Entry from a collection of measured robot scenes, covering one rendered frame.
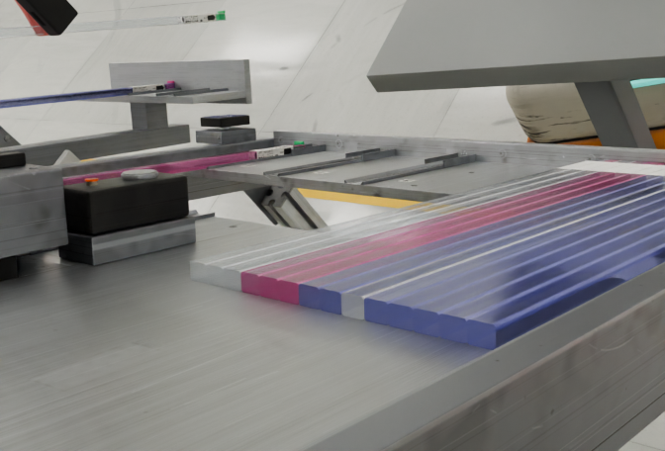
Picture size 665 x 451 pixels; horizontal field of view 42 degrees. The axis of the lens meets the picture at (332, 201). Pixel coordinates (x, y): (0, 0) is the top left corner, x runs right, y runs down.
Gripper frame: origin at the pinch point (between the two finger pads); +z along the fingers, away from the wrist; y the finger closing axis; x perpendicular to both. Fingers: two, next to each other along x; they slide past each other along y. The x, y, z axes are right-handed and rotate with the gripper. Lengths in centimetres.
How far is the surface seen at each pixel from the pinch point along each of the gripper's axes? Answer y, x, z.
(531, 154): 56, 20, 17
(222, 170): 28.7, 1.3, 17.0
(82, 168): 17.3, -8.3, 15.7
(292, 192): 15.5, 25.3, 24.6
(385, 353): 78, -34, 17
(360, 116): -49, 119, 25
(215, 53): -126, 139, 6
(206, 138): 14.7, 11.5, 15.2
